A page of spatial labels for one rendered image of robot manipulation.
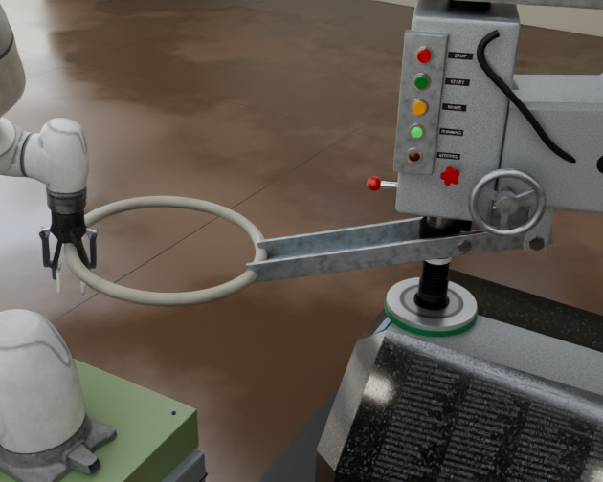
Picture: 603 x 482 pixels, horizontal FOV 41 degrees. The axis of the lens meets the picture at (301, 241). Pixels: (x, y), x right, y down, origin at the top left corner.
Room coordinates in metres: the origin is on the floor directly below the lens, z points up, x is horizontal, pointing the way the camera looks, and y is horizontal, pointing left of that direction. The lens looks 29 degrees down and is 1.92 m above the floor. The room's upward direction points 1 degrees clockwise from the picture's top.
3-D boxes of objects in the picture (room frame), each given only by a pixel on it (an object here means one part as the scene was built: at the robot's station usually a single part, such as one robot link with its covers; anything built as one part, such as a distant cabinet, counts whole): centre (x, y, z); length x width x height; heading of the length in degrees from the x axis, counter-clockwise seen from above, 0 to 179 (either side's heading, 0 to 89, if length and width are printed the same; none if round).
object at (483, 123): (1.61, -0.39, 1.32); 0.36 x 0.22 x 0.45; 80
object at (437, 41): (1.52, -0.22, 1.37); 0.08 x 0.03 x 0.28; 80
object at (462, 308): (1.62, -0.31, 0.85); 0.21 x 0.21 x 0.01
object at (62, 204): (1.68, 0.54, 1.07); 0.09 x 0.09 x 0.06
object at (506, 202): (1.48, -0.41, 1.20); 0.15 x 0.10 x 0.15; 80
